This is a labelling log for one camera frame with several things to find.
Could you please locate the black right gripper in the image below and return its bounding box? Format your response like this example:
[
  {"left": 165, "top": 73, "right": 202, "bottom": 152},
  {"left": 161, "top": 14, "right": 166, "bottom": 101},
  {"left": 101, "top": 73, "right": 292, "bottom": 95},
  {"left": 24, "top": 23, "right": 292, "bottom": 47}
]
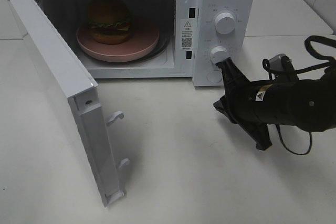
[{"left": 213, "top": 57, "right": 302, "bottom": 151}]

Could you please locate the round white door-release button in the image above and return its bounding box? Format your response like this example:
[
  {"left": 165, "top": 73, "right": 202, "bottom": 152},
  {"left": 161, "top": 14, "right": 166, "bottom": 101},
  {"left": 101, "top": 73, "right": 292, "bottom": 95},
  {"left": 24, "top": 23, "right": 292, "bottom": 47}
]
[{"left": 207, "top": 70, "right": 223, "bottom": 83}]

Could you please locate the pink round plate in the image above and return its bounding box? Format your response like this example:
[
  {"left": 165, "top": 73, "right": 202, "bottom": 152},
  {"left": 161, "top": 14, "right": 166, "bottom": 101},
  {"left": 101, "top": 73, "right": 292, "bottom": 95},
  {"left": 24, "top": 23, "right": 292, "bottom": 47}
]
[{"left": 76, "top": 18, "right": 160, "bottom": 63}]

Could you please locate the burger with lettuce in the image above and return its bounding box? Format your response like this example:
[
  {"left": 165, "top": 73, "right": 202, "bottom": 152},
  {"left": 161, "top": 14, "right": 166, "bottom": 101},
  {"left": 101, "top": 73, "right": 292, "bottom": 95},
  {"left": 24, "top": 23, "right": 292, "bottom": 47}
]
[{"left": 88, "top": 0, "right": 133, "bottom": 45}]

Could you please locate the white microwave door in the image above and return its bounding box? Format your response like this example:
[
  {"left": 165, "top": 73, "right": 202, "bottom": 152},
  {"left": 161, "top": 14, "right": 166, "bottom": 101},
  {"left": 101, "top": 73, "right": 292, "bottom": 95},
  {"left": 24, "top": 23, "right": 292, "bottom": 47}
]
[{"left": 7, "top": 0, "right": 129, "bottom": 206}]

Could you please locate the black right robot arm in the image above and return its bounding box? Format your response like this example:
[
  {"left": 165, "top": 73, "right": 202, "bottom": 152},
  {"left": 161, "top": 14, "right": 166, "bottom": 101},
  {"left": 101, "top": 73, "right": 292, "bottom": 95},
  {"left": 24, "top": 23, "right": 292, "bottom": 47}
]
[{"left": 214, "top": 54, "right": 335, "bottom": 151}]

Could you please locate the lower white microwave knob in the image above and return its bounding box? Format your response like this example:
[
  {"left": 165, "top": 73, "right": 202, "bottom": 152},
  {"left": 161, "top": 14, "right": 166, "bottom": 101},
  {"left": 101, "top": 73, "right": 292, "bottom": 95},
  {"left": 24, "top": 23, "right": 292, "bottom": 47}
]
[{"left": 210, "top": 46, "right": 229, "bottom": 65}]

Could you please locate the white microwave knob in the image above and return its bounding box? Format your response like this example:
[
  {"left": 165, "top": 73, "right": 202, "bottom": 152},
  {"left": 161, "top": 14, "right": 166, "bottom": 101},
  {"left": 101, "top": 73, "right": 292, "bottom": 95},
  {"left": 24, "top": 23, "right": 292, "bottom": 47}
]
[
  {"left": 210, "top": 46, "right": 229, "bottom": 65},
  {"left": 214, "top": 10, "right": 236, "bottom": 35}
]

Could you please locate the upper white microwave knob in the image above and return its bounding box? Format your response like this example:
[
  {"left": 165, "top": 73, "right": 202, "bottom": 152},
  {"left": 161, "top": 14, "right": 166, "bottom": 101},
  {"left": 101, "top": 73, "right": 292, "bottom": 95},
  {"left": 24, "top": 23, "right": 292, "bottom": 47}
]
[{"left": 214, "top": 10, "right": 236, "bottom": 35}]

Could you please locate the glass microwave turntable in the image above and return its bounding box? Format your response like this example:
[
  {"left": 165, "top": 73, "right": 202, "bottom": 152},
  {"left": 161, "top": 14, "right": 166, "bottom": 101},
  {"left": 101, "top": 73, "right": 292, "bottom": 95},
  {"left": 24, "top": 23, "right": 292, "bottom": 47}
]
[{"left": 129, "top": 34, "right": 170, "bottom": 62}]

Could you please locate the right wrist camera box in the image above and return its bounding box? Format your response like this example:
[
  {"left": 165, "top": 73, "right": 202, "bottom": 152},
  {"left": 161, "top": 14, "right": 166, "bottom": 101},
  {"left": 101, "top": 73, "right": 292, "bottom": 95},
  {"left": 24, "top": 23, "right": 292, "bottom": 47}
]
[{"left": 262, "top": 54, "right": 299, "bottom": 83}]

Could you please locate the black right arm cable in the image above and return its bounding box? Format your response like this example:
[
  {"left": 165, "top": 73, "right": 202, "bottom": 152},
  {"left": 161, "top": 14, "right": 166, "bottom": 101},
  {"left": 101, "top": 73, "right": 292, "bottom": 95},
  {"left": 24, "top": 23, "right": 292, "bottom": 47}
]
[{"left": 262, "top": 35, "right": 336, "bottom": 156}]

